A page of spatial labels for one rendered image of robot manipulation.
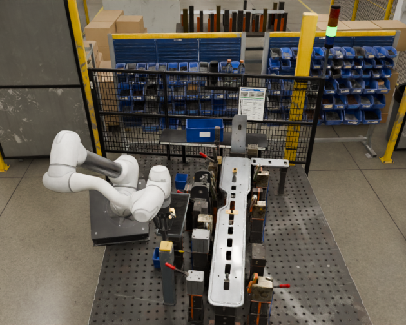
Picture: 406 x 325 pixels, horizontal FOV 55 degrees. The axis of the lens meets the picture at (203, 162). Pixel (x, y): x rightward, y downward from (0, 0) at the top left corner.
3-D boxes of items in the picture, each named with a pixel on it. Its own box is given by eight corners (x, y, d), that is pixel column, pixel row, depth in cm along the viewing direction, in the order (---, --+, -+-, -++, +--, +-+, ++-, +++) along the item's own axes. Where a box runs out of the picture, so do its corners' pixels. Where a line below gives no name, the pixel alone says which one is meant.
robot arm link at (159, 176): (154, 186, 195) (144, 202, 184) (151, 160, 186) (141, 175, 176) (174, 189, 193) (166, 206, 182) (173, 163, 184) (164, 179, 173)
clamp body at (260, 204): (264, 246, 271) (269, 207, 252) (246, 245, 272) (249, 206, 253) (263, 236, 279) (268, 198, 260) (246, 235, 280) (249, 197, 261)
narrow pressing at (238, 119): (245, 153, 315) (247, 115, 296) (230, 152, 316) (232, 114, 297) (245, 153, 315) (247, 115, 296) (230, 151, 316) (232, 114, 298)
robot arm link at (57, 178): (65, 191, 193) (69, 164, 196) (34, 189, 198) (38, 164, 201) (80, 195, 205) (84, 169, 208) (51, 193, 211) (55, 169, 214)
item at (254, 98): (263, 121, 329) (267, 87, 312) (236, 120, 331) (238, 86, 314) (263, 120, 330) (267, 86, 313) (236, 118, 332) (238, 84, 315)
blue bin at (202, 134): (223, 141, 324) (223, 128, 317) (186, 142, 324) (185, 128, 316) (222, 131, 338) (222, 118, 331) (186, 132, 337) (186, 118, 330)
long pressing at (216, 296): (249, 309, 196) (249, 307, 196) (204, 304, 198) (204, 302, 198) (251, 158, 310) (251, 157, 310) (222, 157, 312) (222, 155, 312)
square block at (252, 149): (254, 186, 328) (258, 149, 308) (245, 185, 329) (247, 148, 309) (254, 180, 335) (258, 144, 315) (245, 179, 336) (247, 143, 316)
